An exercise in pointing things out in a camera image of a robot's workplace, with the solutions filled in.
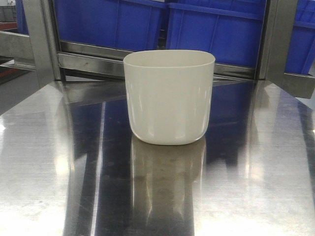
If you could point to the white plastic trash bin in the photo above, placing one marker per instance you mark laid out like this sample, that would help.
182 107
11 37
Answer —
169 95

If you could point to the blue crate behind left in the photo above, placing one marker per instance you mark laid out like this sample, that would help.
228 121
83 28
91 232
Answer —
122 24

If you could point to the blue crate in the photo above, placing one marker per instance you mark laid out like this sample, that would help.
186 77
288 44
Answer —
122 24
301 53
229 29

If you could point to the blue crate behind right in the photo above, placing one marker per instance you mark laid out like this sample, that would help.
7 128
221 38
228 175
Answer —
229 29

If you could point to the blue crate far right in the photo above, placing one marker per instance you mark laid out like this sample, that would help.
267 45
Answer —
301 53

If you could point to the stainless steel shelf frame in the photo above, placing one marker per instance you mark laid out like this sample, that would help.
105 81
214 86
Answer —
43 52

